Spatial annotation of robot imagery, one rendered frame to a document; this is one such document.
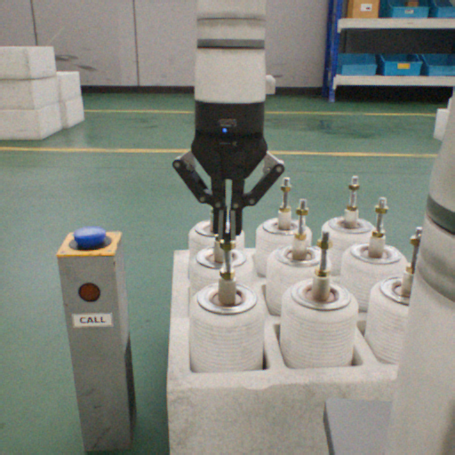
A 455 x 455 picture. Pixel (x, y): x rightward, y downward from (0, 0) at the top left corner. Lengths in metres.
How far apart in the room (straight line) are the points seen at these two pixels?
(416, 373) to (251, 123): 0.30
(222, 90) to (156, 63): 5.36
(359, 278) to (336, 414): 0.38
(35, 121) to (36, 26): 3.26
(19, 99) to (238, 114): 2.70
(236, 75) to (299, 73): 5.27
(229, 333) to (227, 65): 0.30
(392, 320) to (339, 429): 0.28
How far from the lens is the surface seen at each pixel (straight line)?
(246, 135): 0.49
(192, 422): 0.60
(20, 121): 3.14
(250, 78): 0.48
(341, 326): 0.59
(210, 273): 0.66
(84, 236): 0.59
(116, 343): 0.64
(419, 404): 0.27
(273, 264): 0.69
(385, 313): 0.62
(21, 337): 1.04
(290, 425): 0.62
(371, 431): 0.37
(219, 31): 0.48
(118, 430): 0.74
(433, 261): 0.24
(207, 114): 0.48
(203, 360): 0.60
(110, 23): 5.96
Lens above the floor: 0.55
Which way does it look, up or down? 21 degrees down
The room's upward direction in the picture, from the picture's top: straight up
